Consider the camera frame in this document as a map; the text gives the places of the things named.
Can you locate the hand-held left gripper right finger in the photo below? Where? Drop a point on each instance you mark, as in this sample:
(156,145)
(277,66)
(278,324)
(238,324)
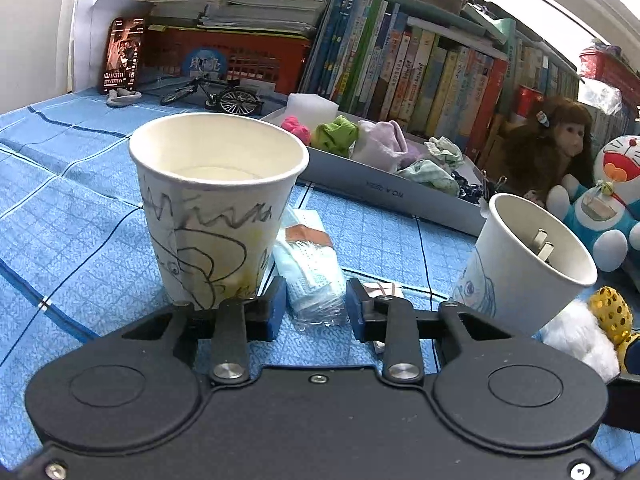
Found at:
(356,310)

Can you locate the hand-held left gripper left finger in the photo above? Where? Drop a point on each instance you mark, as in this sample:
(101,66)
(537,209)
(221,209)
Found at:
(277,310)

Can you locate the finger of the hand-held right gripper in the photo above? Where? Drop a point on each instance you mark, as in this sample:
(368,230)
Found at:
(625,402)
(632,357)

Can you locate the packaged blue face mask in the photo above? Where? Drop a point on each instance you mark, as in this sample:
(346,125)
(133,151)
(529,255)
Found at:
(310,280)

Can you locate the yellow sequin soft toy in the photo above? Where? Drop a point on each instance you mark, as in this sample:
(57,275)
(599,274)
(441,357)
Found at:
(607,310)

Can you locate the white fluffy pompom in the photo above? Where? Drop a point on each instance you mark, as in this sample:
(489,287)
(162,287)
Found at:
(580,335)

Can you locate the small brown bandage packet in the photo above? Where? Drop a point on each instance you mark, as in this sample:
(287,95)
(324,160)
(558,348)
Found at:
(306,235)

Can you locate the grey cardboard tray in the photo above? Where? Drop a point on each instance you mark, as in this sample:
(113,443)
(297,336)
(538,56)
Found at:
(380,190)

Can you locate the white foam block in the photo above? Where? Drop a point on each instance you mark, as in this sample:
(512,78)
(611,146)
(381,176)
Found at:
(312,106)

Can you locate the paper cup with black scribbles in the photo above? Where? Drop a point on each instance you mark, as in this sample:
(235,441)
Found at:
(210,230)

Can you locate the paper cup with coloured drawing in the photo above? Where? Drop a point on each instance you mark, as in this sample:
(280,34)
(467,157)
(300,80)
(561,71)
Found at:
(500,280)

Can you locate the light green cloth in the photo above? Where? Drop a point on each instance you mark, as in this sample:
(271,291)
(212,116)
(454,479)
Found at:
(430,176)

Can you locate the dark blue patterned cloth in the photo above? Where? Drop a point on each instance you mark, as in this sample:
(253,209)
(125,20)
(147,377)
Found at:
(467,190)

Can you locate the patterned crumpled cloth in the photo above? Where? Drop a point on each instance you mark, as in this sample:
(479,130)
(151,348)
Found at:
(444,150)

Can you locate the black binder clip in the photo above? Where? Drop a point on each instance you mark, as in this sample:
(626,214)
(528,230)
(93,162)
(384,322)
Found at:
(492,185)

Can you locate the small blue cat plush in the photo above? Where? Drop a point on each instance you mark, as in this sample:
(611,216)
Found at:
(620,160)

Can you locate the black toy bicycle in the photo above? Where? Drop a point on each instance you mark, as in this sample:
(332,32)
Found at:
(235,102)

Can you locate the brown haired doll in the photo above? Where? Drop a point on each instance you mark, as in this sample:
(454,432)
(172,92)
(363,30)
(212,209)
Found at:
(565,135)

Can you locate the blue checked tablecloth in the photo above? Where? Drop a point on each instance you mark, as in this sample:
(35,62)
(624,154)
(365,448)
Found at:
(75,185)

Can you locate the row of upright books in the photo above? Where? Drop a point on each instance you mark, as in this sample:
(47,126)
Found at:
(425,75)

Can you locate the grey phone stand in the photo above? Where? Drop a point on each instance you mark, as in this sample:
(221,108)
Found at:
(122,99)

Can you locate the clear plastic bag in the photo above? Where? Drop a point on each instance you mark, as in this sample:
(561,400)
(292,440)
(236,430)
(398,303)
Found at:
(600,95)

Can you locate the red plastic crate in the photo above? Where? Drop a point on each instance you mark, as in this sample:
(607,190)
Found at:
(175,55)

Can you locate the small red basket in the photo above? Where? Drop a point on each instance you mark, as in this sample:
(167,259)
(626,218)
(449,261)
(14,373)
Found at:
(607,67)

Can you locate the smartphone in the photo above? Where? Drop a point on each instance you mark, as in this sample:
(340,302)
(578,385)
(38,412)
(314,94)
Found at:
(124,55)

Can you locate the white paper sheet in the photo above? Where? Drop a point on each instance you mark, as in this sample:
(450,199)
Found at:
(90,35)

